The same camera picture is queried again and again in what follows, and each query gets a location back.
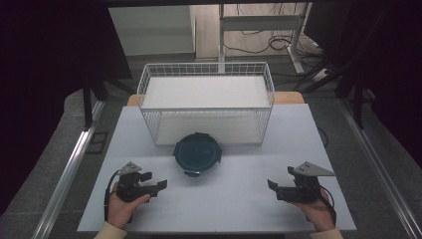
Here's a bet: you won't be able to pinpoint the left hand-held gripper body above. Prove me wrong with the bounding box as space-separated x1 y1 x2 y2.
115 161 160 204

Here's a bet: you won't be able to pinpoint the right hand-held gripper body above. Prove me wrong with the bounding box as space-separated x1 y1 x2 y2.
276 160 336 204

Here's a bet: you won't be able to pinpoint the person's left hand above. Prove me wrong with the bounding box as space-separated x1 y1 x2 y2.
105 190 151 230

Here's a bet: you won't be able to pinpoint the person's right hand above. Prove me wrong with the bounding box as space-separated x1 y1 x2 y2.
291 188 336 233

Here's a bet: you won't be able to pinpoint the dark blue round lidded container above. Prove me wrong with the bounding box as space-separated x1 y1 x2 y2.
172 131 223 178

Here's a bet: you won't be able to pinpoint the white table cover sheet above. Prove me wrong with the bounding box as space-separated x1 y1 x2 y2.
77 103 357 233

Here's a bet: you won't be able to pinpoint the black floor plate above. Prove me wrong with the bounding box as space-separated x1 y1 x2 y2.
86 131 109 155

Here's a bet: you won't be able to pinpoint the black stand legs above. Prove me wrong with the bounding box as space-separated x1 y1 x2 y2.
300 59 377 130
82 74 135 131

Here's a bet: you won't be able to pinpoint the white power strip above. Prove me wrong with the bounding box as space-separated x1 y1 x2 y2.
311 67 333 83

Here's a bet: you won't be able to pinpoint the black curtain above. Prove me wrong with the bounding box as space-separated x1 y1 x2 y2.
0 0 133 217
303 0 422 167

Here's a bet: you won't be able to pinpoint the white cabinet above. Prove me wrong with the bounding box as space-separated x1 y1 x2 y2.
107 5 197 57

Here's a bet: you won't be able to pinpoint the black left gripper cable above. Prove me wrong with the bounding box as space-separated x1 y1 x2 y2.
104 169 121 222

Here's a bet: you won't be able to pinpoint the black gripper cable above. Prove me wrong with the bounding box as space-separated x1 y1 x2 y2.
317 184 337 226
104 169 121 222

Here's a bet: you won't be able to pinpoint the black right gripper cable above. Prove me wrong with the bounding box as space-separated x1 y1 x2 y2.
317 184 337 226

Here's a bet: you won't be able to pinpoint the aluminium floor rail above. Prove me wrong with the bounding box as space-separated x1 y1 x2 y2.
31 99 106 239
337 99 422 239

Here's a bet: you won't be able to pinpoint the white wire two-tier rack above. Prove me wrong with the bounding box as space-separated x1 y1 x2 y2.
136 61 276 147

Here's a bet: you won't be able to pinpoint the black floor cables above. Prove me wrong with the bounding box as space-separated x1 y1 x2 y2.
223 29 330 91

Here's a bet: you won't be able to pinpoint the white desk frame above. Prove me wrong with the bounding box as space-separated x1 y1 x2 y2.
217 2 314 75

